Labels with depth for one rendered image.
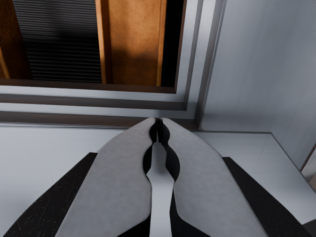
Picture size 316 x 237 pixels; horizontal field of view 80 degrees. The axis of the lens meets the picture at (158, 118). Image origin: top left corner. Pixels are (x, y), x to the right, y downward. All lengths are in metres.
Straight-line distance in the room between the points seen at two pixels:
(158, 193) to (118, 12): 0.23
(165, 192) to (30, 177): 0.11
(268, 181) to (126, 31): 0.25
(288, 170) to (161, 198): 0.11
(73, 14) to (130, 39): 0.18
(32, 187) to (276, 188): 0.21
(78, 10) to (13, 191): 0.34
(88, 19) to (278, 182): 0.41
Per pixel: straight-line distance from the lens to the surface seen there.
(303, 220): 0.26
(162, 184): 0.17
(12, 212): 0.23
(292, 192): 0.21
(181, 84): 0.15
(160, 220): 0.21
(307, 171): 0.54
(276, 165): 0.18
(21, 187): 0.20
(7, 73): 0.32
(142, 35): 0.29
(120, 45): 0.30
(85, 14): 0.44
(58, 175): 0.18
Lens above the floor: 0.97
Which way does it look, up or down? 60 degrees down
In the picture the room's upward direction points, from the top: 177 degrees clockwise
